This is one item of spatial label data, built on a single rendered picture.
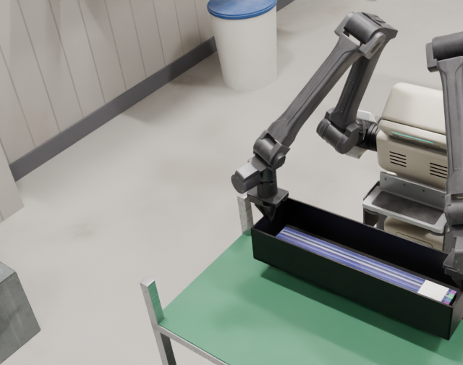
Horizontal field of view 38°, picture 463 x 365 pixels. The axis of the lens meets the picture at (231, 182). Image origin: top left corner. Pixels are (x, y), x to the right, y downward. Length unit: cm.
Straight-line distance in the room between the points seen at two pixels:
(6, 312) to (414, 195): 189
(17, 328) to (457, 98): 229
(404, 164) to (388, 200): 12
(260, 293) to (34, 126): 272
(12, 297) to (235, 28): 234
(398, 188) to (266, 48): 275
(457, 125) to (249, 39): 314
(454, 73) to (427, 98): 30
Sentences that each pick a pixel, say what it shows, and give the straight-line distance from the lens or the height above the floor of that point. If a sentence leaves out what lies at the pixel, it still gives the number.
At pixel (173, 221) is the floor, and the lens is 372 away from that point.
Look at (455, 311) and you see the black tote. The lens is 169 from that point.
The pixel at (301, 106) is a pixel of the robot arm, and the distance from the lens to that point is 172.
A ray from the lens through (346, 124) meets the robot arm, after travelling 194.
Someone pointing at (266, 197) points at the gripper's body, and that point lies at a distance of 184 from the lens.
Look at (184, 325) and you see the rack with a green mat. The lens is 188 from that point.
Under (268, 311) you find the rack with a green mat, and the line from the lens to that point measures 188.
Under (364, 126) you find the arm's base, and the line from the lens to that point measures 207.
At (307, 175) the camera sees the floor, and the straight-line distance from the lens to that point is 391.
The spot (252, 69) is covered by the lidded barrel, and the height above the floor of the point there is 17.
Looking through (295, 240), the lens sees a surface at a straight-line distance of 191.
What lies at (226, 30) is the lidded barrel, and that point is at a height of 46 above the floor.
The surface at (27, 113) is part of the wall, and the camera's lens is 432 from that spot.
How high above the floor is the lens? 234
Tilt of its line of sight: 37 degrees down
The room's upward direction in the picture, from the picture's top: 8 degrees counter-clockwise
